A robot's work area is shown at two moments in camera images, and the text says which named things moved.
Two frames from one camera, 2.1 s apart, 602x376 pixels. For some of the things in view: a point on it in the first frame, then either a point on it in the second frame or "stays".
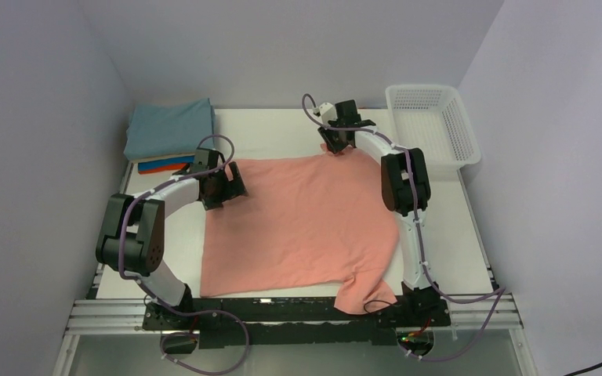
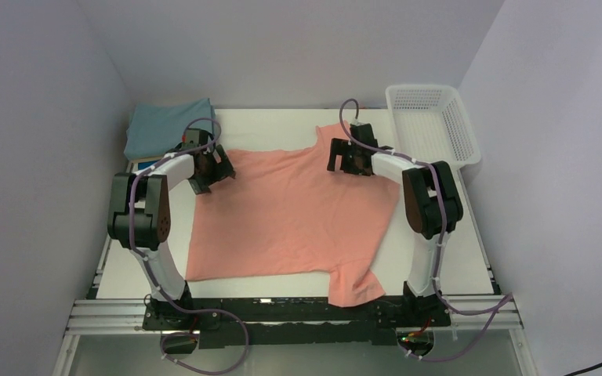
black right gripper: x=325 y=132 to x=341 y=147
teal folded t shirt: x=170 y=128 stays
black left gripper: x=232 y=189 to x=223 y=168
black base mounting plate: x=289 y=321 stays
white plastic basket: x=432 y=118 stays
